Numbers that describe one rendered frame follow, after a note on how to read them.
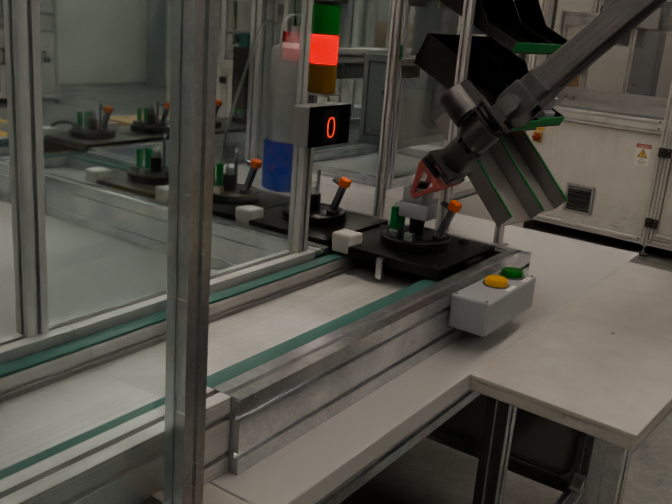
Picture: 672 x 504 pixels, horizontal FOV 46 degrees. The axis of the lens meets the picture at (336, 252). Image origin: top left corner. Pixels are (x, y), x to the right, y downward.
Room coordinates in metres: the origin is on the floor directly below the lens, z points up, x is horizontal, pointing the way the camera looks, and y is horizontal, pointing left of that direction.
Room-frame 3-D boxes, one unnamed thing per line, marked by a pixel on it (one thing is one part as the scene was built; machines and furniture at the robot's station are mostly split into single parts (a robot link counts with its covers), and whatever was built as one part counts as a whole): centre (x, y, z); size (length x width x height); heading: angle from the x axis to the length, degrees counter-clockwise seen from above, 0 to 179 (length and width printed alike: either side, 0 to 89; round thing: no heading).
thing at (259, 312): (1.30, 0.03, 0.91); 0.84 x 0.28 x 0.10; 146
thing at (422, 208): (1.54, -0.15, 1.06); 0.08 x 0.04 x 0.07; 56
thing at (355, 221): (1.68, 0.06, 1.01); 0.24 x 0.24 x 0.13; 56
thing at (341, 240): (1.51, -0.02, 0.97); 0.05 x 0.05 x 0.04; 56
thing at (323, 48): (1.44, 0.05, 1.33); 0.05 x 0.05 x 0.05
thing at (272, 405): (1.22, -0.13, 0.91); 0.89 x 0.06 x 0.11; 146
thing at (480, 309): (1.34, -0.29, 0.93); 0.21 x 0.07 x 0.06; 146
